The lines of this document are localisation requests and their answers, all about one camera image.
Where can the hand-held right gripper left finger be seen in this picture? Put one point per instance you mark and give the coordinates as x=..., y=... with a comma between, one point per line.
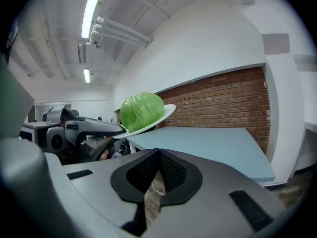
x=99, y=195

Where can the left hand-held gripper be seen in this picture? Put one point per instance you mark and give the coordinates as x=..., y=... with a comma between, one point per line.
x=49, y=135

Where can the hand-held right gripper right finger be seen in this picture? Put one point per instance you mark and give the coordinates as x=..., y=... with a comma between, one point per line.
x=210, y=207

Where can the green round object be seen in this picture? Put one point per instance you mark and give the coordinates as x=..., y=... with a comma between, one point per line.
x=141, y=111

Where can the white round plate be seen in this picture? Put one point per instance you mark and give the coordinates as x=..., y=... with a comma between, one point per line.
x=168, y=111

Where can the person's left hand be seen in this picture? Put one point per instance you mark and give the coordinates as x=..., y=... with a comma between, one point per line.
x=105, y=155

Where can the short ceiling tube lamp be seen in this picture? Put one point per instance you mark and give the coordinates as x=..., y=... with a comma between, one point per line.
x=86, y=75

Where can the white ceiling pipes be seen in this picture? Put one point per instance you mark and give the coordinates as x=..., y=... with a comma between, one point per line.
x=119, y=32

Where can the long ceiling tube lamp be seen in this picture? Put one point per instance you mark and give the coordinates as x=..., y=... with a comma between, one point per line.
x=91, y=11

